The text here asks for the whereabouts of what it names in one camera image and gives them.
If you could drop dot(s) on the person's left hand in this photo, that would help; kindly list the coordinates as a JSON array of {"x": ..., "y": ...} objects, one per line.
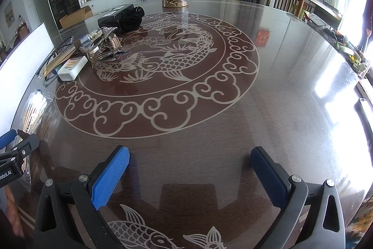
[{"x": 14, "y": 211}]

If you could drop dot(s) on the clear bag of chopsticks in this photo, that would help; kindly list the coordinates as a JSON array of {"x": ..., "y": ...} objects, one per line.
[{"x": 33, "y": 112}]

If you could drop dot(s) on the white board panel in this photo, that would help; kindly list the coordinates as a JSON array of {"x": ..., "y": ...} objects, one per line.
[{"x": 26, "y": 62}]

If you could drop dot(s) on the brown paper packet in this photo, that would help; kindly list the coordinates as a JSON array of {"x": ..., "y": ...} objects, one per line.
[{"x": 56, "y": 61}]

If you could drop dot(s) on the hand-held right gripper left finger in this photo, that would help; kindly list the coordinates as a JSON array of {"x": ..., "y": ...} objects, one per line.
[{"x": 112, "y": 176}]

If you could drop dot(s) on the silver rhinestone high-heel sandal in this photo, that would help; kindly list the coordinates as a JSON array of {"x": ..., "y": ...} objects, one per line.
[{"x": 105, "y": 44}]

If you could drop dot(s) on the framed wall picture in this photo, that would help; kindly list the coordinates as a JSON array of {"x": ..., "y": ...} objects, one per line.
[{"x": 9, "y": 14}]

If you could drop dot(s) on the white charger box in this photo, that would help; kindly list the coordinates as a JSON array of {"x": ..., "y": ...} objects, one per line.
[{"x": 72, "y": 68}]

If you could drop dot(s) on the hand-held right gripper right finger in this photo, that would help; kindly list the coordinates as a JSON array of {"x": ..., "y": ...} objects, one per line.
[{"x": 268, "y": 176}]

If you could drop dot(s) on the cardboard box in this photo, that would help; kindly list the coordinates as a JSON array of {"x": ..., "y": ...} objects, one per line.
[{"x": 75, "y": 17}]

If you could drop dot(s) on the black rectangular box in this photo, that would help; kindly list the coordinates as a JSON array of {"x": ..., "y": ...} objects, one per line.
[{"x": 112, "y": 17}]

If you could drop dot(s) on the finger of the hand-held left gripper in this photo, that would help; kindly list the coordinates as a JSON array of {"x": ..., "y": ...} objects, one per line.
[{"x": 20, "y": 149}]

